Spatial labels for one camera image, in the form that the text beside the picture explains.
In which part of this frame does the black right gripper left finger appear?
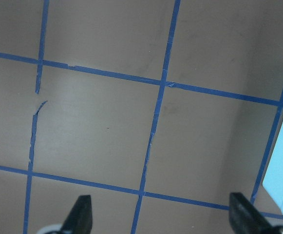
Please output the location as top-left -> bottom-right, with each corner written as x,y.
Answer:
59,195 -> 93,234

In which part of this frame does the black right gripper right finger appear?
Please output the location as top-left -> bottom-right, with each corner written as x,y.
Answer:
229,193 -> 283,234

